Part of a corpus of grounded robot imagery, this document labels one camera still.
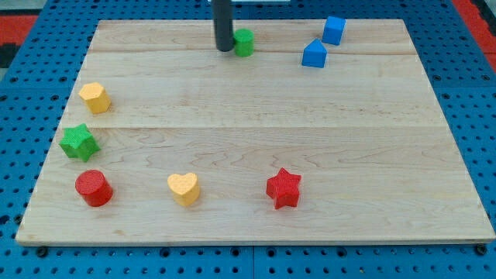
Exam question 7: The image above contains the blue cube block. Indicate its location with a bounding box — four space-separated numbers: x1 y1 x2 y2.
322 16 346 46

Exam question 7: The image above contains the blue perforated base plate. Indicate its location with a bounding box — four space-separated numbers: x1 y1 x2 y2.
1 0 495 278

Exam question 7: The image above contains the green star block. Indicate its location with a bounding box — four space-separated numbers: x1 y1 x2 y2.
59 123 101 162

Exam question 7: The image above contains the yellow hexagon block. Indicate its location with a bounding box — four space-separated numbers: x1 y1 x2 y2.
78 82 111 114

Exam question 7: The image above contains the green cylinder block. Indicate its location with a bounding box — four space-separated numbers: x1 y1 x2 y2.
233 29 254 57

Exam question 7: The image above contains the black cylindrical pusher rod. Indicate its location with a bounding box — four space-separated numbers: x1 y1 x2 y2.
211 0 234 52

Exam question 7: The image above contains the light wooden board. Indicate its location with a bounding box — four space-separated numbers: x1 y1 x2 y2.
16 19 495 246

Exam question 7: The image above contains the yellow heart block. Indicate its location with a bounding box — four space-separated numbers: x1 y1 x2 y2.
167 173 201 207

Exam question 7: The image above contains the red star block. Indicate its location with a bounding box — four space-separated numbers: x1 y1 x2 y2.
266 167 301 209

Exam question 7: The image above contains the blue pentagon house block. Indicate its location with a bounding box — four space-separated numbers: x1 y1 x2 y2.
301 39 327 68

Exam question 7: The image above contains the red cylinder block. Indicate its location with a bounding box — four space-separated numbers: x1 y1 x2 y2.
75 170 113 207

